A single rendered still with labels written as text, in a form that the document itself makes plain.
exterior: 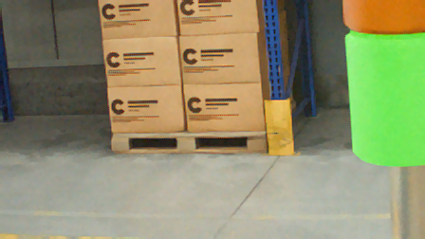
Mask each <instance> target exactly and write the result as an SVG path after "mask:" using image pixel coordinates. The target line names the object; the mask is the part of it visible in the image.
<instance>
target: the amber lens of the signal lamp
mask: <svg viewBox="0 0 425 239"><path fill-rule="evenodd" d="M342 8H343V21H344V25H345V26H347V27H348V28H349V29H350V30H352V31H354V32H357V33H363V34H373V35H399V34H413V33H421V32H425V0H342Z"/></svg>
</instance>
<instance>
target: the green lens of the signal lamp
mask: <svg viewBox="0 0 425 239"><path fill-rule="evenodd" d="M345 48H346V63H347V77H348V91H349V104H350V119H351V132H352V146H353V153H354V154H355V155H356V156H358V157H359V158H360V159H361V160H363V161H365V162H367V163H374V164H377V165H384V166H399V167H406V166H421V165H425V32H421V33H413V34H399V35H373V34H363V33H357V32H354V31H352V30H351V31H350V33H349V34H346V35H345Z"/></svg>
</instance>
